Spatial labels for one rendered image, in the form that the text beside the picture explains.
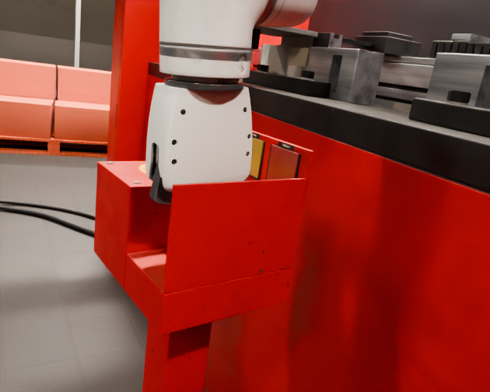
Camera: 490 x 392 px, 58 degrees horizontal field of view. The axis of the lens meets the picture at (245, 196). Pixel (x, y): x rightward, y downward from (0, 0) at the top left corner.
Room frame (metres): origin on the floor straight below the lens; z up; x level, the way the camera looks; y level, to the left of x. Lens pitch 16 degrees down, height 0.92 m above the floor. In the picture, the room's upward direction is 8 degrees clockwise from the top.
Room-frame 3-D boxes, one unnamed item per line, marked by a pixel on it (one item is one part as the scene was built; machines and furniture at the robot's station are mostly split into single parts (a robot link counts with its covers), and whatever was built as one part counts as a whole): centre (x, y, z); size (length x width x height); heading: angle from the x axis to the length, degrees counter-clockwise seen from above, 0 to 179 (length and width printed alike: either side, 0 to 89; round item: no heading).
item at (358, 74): (1.02, -0.10, 0.92); 0.39 x 0.06 x 0.10; 27
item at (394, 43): (1.14, -0.23, 1.01); 0.26 x 0.12 x 0.05; 117
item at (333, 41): (1.04, -0.09, 0.99); 0.20 x 0.03 x 0.03; 27
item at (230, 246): (0.49, 0.06, 0.75); 0.20 x 0.16 x 0.18; 38
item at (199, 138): (0.43, 0.05, 0.85); 0.10 x 0.07 x 0.11; 128
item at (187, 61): (0.43, 0.05, 0.91); 0.09 x 0.08 x 0.03; 128
